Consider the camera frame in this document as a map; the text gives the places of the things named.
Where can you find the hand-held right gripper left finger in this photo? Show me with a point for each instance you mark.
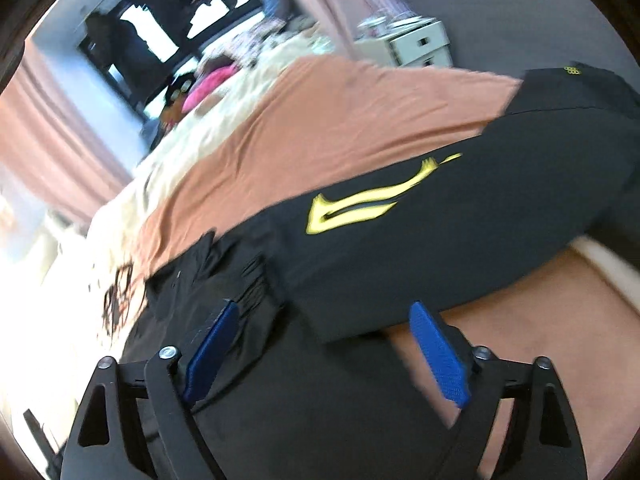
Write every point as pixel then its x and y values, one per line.
pixel 210 350

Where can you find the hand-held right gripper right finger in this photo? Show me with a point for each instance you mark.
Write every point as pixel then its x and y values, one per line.
pixel 440 355

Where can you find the black garment with yellow print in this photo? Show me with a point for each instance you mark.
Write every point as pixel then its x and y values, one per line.
pixel 450 240

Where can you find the pile of patterned clothes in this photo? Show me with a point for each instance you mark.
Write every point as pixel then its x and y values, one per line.
pixel 270 35

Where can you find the plain black cloth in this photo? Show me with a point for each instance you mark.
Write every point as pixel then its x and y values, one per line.
pixel 310 400

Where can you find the cream blanket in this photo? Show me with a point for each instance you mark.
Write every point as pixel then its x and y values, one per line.
pixel 165 170

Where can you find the dark printed cloth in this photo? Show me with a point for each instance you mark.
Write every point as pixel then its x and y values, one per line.
pixel 175 100

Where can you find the orange bed sheet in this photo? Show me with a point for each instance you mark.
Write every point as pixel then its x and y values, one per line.
pixel 325 125

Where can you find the bright pink cloth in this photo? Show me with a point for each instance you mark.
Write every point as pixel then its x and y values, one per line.
pixel 210 85

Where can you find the pink curtain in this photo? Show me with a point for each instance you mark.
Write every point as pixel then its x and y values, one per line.
pixel 320 0
pixel 45 140

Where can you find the white drawer cabinet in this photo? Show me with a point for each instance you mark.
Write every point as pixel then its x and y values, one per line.
pixel 420 45

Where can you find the dark framed window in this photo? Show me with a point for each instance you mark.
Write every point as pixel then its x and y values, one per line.
pixel 150 35

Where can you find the clear plastic container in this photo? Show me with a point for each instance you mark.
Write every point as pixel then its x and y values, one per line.
pixel 387 2

